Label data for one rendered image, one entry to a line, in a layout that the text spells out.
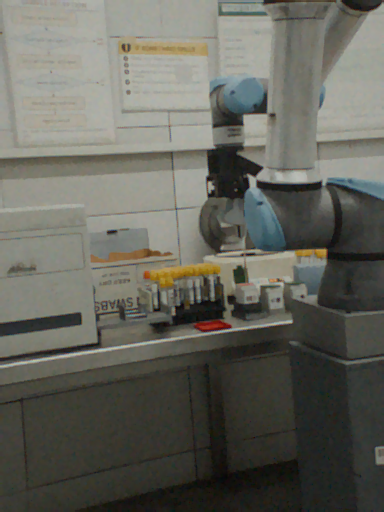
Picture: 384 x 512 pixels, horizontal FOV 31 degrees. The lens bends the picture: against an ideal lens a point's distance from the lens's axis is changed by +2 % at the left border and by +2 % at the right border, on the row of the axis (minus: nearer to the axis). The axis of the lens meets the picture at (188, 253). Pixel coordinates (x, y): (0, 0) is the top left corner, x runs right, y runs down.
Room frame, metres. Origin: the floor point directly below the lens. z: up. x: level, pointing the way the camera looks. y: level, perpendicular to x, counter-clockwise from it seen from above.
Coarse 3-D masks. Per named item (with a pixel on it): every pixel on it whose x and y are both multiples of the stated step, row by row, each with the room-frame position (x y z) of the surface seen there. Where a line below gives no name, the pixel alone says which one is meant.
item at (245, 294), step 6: (240, 288) 1.58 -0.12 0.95; (246, 288) 1.58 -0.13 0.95; (252, 288) 1.58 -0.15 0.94; (240, 294) 1.58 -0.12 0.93; (246, 294) 1.57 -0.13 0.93; (252, 294) 1.58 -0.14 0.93; (240, 300) 1.59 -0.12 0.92; (246, 300) 1.57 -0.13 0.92; (252, 300) 1.58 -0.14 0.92; (258, 300) 1.58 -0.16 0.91
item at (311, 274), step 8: (304, 264) 1.73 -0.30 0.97; (312, 264) 1.72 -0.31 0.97; (320, 264) 1.71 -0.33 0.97; (296, 272) 1.71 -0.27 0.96; (304, 272) 1.70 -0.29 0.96; (312, 272) 1.71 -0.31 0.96; (320, 272) 1.71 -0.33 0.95; (304, 280) 1.70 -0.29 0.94; (312, 280) 1.71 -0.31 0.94; (320, 280) 1.71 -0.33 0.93; (312, 288) 1.71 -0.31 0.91
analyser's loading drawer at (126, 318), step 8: (120, 304) 1.48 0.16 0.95; (144, 304) 1.46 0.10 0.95; (160, 304) 1.53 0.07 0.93; (120, 312) 1.48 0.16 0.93; (128, 312) 1.49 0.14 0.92; (136, 312) 1.50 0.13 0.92; (144, 312) 1.46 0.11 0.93; (152, 312) 1.52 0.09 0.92; (160, 312) 1.51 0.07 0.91; (168, 312) 1.47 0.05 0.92; (104, 320) 1.47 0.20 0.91; (112, 320) 1.46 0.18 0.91; (120, 320) 1.45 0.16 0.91; (128, 320) 1.44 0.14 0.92; (136, 320) 1.44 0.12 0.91; (144, 320) 1.45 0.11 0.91; (152, 320) 1.46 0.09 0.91; (160, 320) 1.46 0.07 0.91; (168, 320) 1.47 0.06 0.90; (104, 328) 1.42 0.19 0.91; (112, 328) 1.43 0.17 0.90
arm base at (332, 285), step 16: (336, 256) 1.22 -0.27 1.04; (352, 256) 1.20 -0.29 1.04; (368, 256) 1.19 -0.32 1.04; (336, 272) 1.21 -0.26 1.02; (352, 272) 1.19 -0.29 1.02; (368, 272) 1.19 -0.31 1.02; (320, 288) 1.24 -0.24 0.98; (336, 288) 1.21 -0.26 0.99; (352, 288) 1.19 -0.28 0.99; (368, 288) 1.18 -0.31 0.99; (320, 304) 1.24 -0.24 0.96; (336, 304) 1.20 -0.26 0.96; (352, 304) 1.18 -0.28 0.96; (368, 304) 1.18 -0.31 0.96
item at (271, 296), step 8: (264, 288) 1.62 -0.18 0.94; (272, 288) 1.61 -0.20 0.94; (280, 288) 1.62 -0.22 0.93; (264, 296) 1.62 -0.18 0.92; (272, 296) 1.61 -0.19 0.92; (280, 296) 1.61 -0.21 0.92; (264, 304) 1.62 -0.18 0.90; (272, 304) 1.60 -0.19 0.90; (280, 304) 1.61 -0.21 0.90; (272, 312) 1.60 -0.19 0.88; (280, 312) 1.61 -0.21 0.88
